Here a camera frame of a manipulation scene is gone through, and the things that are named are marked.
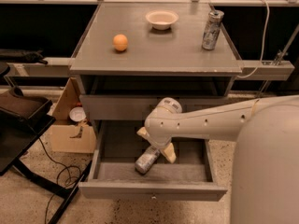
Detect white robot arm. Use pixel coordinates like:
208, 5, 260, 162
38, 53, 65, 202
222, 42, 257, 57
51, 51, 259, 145
138, 95, 299, 224

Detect clear plastic water bottle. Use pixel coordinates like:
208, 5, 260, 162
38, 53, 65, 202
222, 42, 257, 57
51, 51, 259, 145
135, 146, 161, 174

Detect black chair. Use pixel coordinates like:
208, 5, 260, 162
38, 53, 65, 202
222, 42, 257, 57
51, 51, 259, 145
0, 62, 92, 224

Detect grey drawer cabinet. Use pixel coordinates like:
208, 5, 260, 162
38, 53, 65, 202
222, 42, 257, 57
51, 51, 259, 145
68, 2, 243, 202

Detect silver drink can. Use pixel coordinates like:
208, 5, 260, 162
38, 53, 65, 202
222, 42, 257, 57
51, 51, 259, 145
202, 9, 224, 50

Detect white cup in box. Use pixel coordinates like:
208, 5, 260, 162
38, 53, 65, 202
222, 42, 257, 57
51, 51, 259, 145
69, 106, 86, 122

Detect cardboard box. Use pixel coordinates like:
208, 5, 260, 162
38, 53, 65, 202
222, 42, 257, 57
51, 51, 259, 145
50, 77, 95, 153

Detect white hanging cable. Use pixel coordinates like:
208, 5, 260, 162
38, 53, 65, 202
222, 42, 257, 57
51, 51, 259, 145
236, 0, 270, 79

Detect closed grey top drawer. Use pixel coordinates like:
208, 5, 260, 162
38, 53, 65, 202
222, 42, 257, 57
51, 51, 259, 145
79, 95, 228, 120

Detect open grey middle drawer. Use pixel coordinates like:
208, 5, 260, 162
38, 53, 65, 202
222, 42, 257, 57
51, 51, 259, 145
79, 120, 227, 202

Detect white bowl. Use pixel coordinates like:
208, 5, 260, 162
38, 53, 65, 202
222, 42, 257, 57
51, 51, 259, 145
146, 10, 178, 31

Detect orange fruit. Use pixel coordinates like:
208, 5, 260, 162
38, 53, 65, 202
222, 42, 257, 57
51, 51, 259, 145
113, 35, 128, 51

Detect metal rail frame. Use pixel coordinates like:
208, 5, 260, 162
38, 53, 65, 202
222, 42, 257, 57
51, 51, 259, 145
1, 0, 298, 96

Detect black floor cable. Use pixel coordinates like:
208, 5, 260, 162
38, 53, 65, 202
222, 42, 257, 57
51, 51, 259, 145
36, 136, 82, 224

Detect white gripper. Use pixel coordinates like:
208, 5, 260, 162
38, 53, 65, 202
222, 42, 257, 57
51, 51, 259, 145
137, 97, 182, 163

